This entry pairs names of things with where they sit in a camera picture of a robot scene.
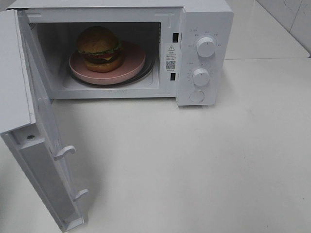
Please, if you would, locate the round white door button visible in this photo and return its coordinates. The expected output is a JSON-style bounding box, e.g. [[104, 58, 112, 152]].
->
[[190, 91, 205, 102]]

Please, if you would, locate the pink round plate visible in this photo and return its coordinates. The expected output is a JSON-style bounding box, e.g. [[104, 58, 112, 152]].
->
[[69, 41, 146, 85]]

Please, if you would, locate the burger with lettuce and tomato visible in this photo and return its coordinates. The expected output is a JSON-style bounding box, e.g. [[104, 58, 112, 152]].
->
[[77, 26, 124, 72]]

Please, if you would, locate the white microwave door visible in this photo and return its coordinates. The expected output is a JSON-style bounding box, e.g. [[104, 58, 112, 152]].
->
[[0, 9, 87, 232]]

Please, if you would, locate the glass microwave turntable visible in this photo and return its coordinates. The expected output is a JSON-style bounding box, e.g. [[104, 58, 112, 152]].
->
[[69, 56, 154, 88]]

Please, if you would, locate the lower white timer knob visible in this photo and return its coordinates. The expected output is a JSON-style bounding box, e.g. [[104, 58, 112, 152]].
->
[[192, 68, 210, 86]]

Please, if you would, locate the upper white power knob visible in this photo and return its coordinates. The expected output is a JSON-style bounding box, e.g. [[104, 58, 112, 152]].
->
[[195, 35, 216, 58]]

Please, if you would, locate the white microwave oven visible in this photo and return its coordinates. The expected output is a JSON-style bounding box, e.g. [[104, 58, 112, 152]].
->
[[5, 0, 234, 106]]

